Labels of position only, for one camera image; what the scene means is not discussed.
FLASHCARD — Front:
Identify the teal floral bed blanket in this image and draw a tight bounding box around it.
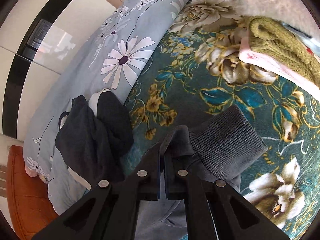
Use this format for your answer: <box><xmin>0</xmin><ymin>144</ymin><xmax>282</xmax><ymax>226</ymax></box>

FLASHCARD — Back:
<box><xmin>123</xmin><ymin>0</ymin><xmax>319</xmax><ymax>239</ymax></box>

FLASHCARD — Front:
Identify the black and white jacket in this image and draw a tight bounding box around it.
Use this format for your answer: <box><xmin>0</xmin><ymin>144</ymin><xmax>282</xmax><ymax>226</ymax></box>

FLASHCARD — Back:
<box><xmin>55</xmin><ymin>89</ymin><xmax>133</xmax><ymax>190</ymax></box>

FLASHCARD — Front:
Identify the light blue floral duvet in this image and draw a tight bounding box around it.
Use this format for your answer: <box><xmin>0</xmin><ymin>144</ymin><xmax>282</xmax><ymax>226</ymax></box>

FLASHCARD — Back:
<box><xmin>23</xmin><ymin>0</ymin><xmax>189</xmax><ymax>215</ymax></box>

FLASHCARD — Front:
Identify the olive knitted garment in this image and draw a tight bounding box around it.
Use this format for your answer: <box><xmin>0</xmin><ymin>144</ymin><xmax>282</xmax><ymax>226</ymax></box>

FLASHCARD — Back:
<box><xmin>248</xmin><ymin>16</ymin><xmax>319</xmax><ymax>86</ymax></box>

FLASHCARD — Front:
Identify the beige fluffy garment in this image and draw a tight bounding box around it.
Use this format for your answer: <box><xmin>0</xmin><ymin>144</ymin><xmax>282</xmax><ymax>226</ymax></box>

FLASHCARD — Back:
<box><xmin>232</xmin><ymin>0</ymin><xmax>319</xmax><ymax>40</ymax></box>

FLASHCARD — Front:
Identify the pink white folded cloth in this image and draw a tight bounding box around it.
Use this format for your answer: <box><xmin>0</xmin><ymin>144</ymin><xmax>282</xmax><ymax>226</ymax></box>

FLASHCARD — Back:
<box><xmin>239</xmin><ymin>36</ymin><xmax>319</xmax><ymax>101</ymax></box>

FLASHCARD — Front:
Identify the white black wardrobe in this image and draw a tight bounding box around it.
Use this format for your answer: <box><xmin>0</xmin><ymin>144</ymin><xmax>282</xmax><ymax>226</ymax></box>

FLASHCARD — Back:
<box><xmin>1</xmin><ymin>0</ymin><xmax>124</xmax><ymax>141</ymax></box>

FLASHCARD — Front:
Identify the orange wooden headboard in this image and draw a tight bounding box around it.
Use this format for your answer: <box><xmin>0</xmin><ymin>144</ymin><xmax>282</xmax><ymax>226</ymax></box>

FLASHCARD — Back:
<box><xmin>7</xmin><ymin>145</ymin><xmax>58</xmax><ymax>239</ymax></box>

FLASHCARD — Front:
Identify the pink pillow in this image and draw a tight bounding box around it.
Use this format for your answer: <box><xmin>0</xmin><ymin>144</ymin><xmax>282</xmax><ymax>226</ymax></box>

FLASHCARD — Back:
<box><xmin>24</xmin><ymin>165</ymin><xmax>39</xmax><ymax>178</ymax></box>

